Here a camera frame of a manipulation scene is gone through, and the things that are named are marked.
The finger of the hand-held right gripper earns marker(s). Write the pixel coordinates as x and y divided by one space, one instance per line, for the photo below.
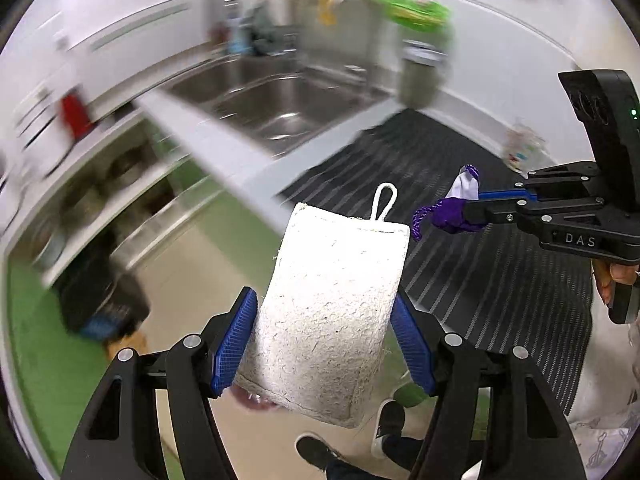
505 193
492 212

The white loofah sponge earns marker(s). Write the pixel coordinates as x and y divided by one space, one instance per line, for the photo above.
325 310

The white cabinet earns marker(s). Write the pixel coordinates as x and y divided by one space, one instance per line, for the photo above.
125 20

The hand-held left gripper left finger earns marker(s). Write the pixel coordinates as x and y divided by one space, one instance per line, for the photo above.
235 340

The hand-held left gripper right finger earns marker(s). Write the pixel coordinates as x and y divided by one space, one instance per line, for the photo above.
412 345

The dark trouser legs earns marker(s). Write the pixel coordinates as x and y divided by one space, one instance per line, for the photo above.
380 465

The purple and white cloth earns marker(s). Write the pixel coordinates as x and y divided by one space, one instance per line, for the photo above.
450 207

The steel sink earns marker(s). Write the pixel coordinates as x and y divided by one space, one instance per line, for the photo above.
280 110

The red item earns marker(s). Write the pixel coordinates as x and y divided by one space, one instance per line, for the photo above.
76 116

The clear plastic packet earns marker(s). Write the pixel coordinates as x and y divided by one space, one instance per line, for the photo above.
522 150

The white shelf unit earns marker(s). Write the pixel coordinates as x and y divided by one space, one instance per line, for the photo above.
100 185

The person's right hand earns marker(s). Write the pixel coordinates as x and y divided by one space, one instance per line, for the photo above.
620 274

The black striped mat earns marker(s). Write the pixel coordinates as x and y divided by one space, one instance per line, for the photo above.
500 300

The white printed clothing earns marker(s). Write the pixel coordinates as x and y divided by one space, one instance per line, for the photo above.
605 410

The black bin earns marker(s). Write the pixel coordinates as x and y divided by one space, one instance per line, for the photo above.
100 290

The black shoe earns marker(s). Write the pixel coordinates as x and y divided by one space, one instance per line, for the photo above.
317 450
389 422

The steel faucet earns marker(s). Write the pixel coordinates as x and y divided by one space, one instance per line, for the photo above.
232 7

